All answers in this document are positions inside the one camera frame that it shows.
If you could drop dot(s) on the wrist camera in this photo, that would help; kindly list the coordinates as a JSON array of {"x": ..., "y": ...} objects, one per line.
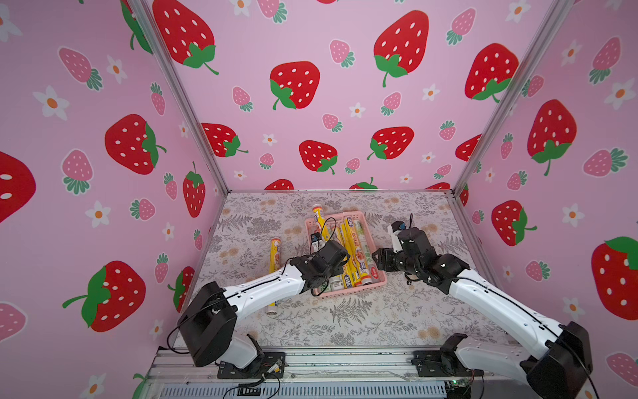
[
  {"x": 394, "y": 230},
  {"x": 317, "y": 242}
]

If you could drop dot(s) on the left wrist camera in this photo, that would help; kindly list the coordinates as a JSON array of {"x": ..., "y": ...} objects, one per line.
[{"x": 317, "y": 242}]

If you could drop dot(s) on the right aluminium corner post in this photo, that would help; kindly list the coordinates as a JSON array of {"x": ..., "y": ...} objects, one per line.
[{"x": 548, "y": 29}]

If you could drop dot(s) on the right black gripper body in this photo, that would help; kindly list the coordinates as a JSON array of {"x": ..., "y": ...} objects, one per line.
[{"x": 387, "y": 259}]

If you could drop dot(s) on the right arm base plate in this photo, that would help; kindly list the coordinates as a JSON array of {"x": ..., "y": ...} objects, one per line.
[{"x": 441, "y": 364}]

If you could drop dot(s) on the left aluminium corner post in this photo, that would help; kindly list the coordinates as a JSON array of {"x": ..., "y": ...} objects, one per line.
[{"x": 153, "y": 36}]

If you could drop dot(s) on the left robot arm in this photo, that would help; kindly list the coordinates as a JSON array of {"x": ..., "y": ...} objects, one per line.
[{"x": 208, "y": 324}]

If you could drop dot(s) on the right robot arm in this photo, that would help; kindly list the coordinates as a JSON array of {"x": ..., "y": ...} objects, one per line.
[{"x": 552, "y": 358}]

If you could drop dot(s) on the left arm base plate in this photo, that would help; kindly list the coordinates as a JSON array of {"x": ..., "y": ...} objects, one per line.
[{"x": 268, "y": 365}]

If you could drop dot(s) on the pink plastic basket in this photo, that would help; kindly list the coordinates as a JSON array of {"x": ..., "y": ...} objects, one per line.
[{"x": 332, "y": 221}]

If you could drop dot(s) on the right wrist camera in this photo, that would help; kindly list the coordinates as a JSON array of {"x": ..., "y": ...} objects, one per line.
[{"x": 394, "y": 230}]

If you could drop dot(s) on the aluminium front rail frame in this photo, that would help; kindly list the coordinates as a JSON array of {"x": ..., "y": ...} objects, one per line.
[{"x": 327, "y": 372}]

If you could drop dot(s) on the white green wrap roll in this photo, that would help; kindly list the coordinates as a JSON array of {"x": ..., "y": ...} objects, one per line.
[{"x": 366, "y": 251}]

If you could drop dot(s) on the aluminium corner post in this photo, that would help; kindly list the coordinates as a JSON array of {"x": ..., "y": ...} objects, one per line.
[
  {"x": 548, "y": 29},
  {"x": 153, "y": 36}
]

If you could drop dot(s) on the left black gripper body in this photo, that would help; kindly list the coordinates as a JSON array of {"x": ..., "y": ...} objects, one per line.
[{"x": 337, "y": 270}]

